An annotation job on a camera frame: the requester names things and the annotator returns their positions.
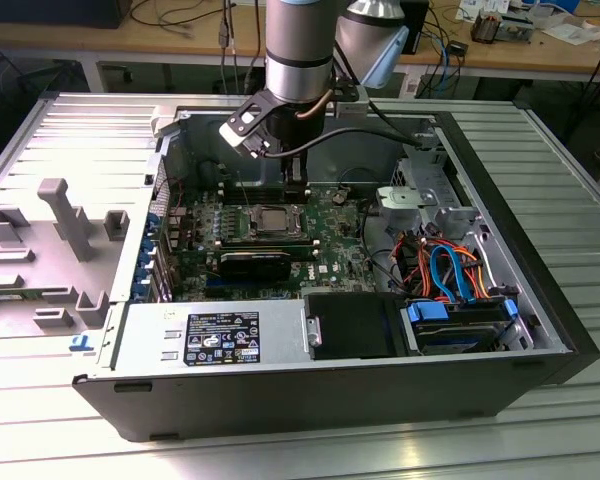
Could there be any thin wire locking lever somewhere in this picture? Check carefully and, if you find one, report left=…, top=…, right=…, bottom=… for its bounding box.
left=235, top=168, right=253, bottom=209

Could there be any silver CPU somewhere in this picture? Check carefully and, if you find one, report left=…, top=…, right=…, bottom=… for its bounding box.
left=257, top=207, right=292, bottom=232

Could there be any metal socket cover frame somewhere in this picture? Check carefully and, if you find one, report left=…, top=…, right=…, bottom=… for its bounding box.
left=248, top=203, right=305, bottom=240

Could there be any metal CPU socket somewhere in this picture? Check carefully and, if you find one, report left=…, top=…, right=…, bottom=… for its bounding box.
left=240, top=201, right=307, bottom=242

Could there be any green motherboard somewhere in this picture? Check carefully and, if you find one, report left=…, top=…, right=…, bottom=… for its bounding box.
left=172, top=180, right=381, bottom=301

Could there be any pale grey case latch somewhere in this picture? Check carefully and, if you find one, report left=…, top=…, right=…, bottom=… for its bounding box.
left=149, top=105, right=182, bottom=140

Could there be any black desktop device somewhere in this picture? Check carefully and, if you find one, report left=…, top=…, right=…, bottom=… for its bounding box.
left=399, top=0, right=431, bottom=55

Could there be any small copper coil device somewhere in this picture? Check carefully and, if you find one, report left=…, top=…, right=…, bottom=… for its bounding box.
left=471, top=13, right=504, bottom=44

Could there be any white printed paper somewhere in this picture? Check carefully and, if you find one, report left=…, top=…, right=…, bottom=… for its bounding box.
left=457, top=0, right=511, bottom=21

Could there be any wooden desk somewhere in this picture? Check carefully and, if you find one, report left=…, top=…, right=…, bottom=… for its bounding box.
left=0, top=0, right=600, bottom=84

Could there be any silver power supply with label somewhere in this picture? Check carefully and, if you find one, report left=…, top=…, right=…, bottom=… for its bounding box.
left=97, top=299, right=312, bottom=372

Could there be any hard disk in blue carrier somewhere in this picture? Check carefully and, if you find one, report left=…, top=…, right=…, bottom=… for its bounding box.
left=399, top=295, right=520, bottom=357

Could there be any black and grey PC case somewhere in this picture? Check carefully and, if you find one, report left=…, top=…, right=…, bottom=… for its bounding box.
left=72, top=102, right=600, bottom=444

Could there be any black monitor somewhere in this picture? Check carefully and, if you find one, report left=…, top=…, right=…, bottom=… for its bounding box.
left=0, top=0, right=131, bottom=29

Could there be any grey parts rack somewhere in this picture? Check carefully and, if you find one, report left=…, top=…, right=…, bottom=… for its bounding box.
left=0, top=177, right=131, bottom=344

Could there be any blue T-shaped part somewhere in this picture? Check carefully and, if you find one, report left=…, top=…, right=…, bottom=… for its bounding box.
left=68, top=333, right=98, bottom=353

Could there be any copper coloured gripper cable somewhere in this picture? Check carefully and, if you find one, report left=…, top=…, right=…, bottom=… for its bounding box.
left=296, top=91, right=331, bottom=122

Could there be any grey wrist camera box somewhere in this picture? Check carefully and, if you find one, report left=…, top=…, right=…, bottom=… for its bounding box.
left=332, top=79, right=372, bottom=120

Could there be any black camera cable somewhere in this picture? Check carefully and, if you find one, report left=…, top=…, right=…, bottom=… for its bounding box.
left=259, top=126, right=425, bottom=161

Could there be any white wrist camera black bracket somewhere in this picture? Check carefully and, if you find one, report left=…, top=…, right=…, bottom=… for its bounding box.
left=218, top=89, right=274, bottom=160

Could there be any black power wire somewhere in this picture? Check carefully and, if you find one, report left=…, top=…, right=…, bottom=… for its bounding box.
left=360, top=195, right=396, bottom=294

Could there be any blue network cable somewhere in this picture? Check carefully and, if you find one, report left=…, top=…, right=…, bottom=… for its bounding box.
left=436, top=19, right=456, bottom=91

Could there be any orange power wire bundle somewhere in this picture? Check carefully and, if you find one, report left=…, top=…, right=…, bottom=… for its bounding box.
left=397, top=238, right=489, bottom=301

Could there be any blue flat data wire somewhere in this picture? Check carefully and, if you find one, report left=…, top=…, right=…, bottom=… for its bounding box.
left=447, top=242, right=481, bottom=305
left=428, top=244, right=456, bottom=301

